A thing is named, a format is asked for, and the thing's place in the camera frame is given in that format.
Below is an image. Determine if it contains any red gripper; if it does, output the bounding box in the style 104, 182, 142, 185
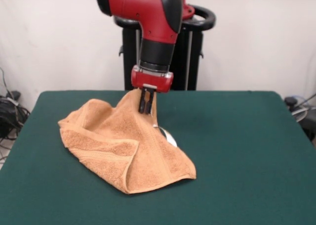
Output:
130, 65, 174, 115

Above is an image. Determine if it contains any tan terry towel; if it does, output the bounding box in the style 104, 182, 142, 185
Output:
58, 88, 198, 195

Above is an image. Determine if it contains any dark green table cloth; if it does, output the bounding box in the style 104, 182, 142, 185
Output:
0, 90, 316, 225

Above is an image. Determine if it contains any black power brick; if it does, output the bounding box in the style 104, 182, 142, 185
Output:
6, 90, 22, 100

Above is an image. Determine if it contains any grey round stand foot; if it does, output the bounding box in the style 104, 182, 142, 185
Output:
291, 105, 309, 122

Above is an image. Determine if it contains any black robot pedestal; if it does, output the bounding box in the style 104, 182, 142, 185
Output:
113, 4, 217, 91

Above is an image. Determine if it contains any black cable bundle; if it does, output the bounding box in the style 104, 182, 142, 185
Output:
0, 66, 32, 146

